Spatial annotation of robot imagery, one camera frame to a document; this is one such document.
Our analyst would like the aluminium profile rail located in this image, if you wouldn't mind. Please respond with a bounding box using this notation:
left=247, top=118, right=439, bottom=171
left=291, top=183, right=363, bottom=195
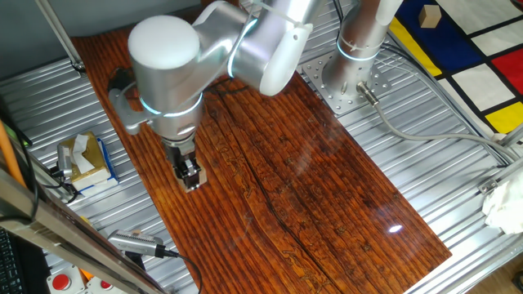
left=497, top=122, right=523, bottom=149

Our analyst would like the grey box with red button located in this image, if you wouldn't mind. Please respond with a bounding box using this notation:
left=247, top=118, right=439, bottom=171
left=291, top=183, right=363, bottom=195
left=83, top=276, right=123, bottom=294
left=45, top=265, right=87, bottom=294

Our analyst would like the orange pole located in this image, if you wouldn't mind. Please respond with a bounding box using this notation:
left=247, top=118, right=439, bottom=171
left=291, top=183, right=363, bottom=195
left=0, top=120, right=28, bottom=189

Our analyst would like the silver camera with black plug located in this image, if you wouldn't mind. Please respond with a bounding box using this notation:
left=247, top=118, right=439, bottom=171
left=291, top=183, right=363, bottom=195
left=106, top=229, right=167, bottom=259

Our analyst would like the black camera cable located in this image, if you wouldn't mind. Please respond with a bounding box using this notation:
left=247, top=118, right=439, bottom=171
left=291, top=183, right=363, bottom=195
left=163, top=249, right=204, bottom=294

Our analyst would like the blue and white tissue pack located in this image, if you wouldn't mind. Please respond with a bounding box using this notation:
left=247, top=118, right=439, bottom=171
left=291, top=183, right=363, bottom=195
left=77, top=138, right=120, bottom=198

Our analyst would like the small wooden block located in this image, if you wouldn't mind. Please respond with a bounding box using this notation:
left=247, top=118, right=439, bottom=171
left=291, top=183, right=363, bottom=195
left=178, top=165, right=208, bottom=194

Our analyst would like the grey robot cable with connector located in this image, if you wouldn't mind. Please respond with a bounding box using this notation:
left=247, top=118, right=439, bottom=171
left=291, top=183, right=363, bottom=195
left=355, top=81, right=520, bottom=163

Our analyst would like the black hanging cable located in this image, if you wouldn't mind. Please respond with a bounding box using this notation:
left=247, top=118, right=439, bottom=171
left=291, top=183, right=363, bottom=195
left=0, top=96, right=41, bottom=225

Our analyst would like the aluminium frame beam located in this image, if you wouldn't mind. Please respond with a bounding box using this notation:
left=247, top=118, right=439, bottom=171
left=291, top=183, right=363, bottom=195
left=0, top=163, right=168, bottom=294

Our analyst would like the gold tissue box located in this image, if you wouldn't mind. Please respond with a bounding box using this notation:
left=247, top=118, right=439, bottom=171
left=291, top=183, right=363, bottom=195
left=56, top=131, right=112, bottom=191

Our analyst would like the white crumpled cloth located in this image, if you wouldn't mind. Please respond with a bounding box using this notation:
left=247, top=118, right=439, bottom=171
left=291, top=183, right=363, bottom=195
left=481, top=171, right=523, bottom=236

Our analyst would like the black keyboard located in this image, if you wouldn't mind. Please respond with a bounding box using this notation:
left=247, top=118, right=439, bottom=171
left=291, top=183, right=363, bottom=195
left=0, top=226, right=25, bottom=294

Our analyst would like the metal corner bracket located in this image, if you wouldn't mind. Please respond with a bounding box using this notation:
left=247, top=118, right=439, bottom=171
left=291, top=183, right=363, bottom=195
left=476, top=178, right=500, bottom=196

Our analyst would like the wooden cube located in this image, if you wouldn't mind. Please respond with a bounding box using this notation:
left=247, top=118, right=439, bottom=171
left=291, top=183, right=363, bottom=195
left=418, top=4, right=443, bottom=29

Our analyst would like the wrist camera with grey bracket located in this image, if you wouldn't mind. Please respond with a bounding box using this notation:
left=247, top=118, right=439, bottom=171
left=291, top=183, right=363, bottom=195
left=107, top=67, right=150, bottom=136

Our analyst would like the colourful checked cloth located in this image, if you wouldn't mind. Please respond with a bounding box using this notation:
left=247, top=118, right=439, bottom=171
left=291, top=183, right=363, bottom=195
left=387, top=0, right=523, bottom=136

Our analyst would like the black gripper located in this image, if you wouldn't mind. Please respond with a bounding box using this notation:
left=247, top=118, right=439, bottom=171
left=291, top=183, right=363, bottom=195
left=163, top=140, right=203, bottom=191

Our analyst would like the silver camera with ribbed housing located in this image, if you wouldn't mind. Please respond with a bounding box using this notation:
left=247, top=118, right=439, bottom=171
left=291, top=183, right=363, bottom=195
left=56, top=143, right=74, bottom=179

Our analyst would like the thin metal pole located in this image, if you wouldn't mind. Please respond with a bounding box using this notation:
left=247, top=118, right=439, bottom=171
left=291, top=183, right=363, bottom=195
left=34, top=0, right=87, bottom=74

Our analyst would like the cable bundle at robot base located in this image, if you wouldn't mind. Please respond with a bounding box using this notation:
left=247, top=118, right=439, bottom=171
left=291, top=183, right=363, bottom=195
left=379, top=38, right=512, bottom=168

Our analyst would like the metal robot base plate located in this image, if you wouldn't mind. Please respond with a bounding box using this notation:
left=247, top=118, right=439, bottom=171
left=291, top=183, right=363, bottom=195
left=300, top=51, right=392, bottom=116

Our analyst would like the glossy brown wooden board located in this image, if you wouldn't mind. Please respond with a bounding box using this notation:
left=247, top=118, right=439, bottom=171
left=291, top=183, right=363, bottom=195
left=69, top=7, right=453, bottom=294

